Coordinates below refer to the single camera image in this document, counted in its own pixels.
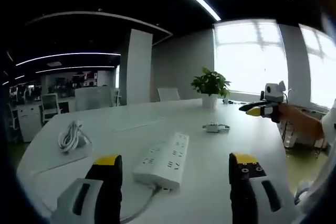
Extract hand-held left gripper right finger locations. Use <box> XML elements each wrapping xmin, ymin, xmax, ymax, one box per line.
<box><xmin>228</xmin><ymin>152</ymin><xmax>300</xmax><ymax>224</ymax></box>

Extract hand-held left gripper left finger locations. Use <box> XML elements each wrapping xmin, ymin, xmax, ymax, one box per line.
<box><xmin>51</xmin><ymin>154</ymin><xmax>123</xmax><ymax>224</ymax></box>

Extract small white charger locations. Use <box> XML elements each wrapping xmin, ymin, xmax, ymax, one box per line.
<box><xmin>202</xmin><ymin>122</ymin><xmax>220</xmax><ymax>133</ymax></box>

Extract white power strip cable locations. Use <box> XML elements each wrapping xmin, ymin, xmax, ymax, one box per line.
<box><xmin>119</xmin><ymin>183</ymin><xmax>162</xmax><ymax>223</ymax></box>

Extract white power strip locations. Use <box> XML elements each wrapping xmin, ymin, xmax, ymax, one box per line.
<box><xmin>132</xmin><ymin>132</ymin><xmax>190</xmax><ymax>190</ymax></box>

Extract white desk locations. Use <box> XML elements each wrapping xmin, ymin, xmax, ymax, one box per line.
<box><xmin>16</xmin><ymin>97</ymin><xmax>300</xmax><ymax>224</ymax></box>

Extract curved ceiling light strip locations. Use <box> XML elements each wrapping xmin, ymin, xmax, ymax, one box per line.
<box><xmin>35</xmin><ymin>66</ymin><xmax>116</xmax><ymax>74</ymax></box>
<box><xmin>15</xmin><ymin>52</ymin><xmax>121</xmax><ymax>66</ymax></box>

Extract wide bright window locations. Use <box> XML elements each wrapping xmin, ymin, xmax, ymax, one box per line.
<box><xmin>214</xmin><ymin>20</ymin><xmax>288</xmax><ymax>95</ymax></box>

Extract narrow bright window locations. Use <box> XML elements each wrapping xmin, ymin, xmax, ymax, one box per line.
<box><xmin>299</xmin><ymin>23</ymin><xmax>336</xmax><ymax>109</ymax></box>

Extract potted green plant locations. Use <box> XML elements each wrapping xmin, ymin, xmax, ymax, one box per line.
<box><xmin>190</xmin><ymin>67</ymin><xmax>232</xmax><ymax>109</ymax></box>

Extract large white mesh chair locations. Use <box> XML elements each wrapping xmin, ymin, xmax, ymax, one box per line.
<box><xmin>75</xmin><ymin>87</ymin><xmax>113</xmax><ymax>112</ymax></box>

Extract small white chair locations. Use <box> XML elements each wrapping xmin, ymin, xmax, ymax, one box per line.
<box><xmin>156</xmin><ymin>87</ymin><xmax>181</xmax><ymax>102</ymax></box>

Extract white armrest office chair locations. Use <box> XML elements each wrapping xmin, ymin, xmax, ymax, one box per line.
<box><xmin>40</xmin><ymin>93</ymin><xmax>61</xmax><ymax>124</ymax></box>

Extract white filing cabinet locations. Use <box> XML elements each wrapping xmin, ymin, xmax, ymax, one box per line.
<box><xmin>16</xmin><ymin>103</ymin><xmax>44</xmax><ymax>143</ymax></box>

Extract row of office workstations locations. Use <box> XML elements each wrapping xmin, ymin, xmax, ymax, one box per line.
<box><xmin>9</xmin><ymin>70</ymin><xmax>119</xmax><ymax>104</ymax></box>

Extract coiled white cable bundle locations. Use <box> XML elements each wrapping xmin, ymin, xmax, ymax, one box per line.
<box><xmin>57</xmin><ymin>120</ymin><xmax>93</xmax><ymax>154</ymax></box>

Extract desk cable cover flap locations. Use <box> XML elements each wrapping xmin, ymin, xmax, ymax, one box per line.
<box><xmin>112</xmin><ymin>118</ymin><xmax>166</xmax><ymax>132</ymax></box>

